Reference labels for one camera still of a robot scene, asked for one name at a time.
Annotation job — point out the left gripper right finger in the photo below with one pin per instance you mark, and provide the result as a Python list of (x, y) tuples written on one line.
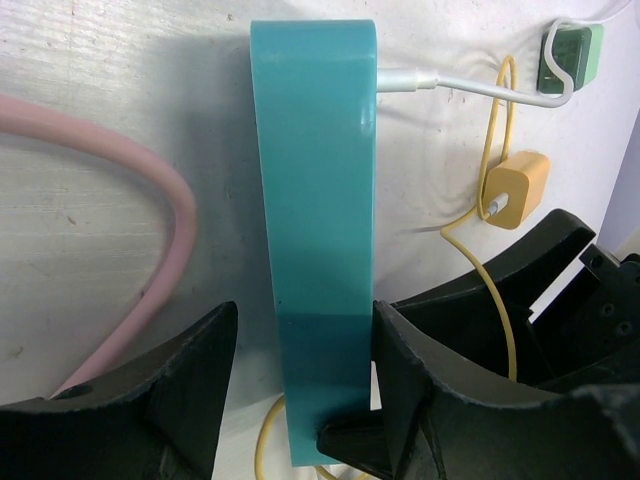
[(443, 416)]

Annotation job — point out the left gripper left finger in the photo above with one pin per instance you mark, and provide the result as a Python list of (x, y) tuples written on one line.
[(155, 417)]

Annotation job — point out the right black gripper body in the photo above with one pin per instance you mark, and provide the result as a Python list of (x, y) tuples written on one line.
[(589, 333)]

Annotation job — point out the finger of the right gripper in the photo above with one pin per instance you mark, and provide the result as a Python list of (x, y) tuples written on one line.
[(461, 314)]

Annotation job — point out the yellow plug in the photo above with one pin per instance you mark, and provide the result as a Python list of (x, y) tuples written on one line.
[(514, 188)]

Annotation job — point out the teal power strip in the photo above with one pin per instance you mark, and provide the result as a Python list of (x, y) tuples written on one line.
[(314, 86)]

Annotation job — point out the green plug adapter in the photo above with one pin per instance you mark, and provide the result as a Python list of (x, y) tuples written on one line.
[(576, 49)]

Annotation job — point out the pink power strip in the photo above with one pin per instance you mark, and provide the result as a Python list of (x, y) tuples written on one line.
[(96, 231)]

